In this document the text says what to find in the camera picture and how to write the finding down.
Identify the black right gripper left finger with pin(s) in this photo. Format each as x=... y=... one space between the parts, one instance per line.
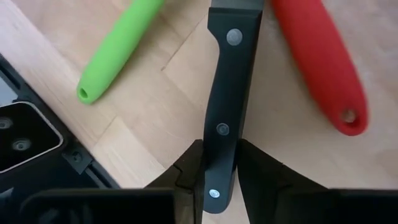
x=189 y=186

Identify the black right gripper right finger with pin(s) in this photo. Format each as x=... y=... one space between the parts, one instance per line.
x=261 y=186

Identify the green silicone spatula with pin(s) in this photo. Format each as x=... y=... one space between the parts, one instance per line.
x=118 y=46

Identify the red silicone spoon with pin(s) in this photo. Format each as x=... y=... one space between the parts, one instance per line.
x=320 y=62

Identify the black aluminium frame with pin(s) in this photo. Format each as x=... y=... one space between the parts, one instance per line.
x=77 y=158

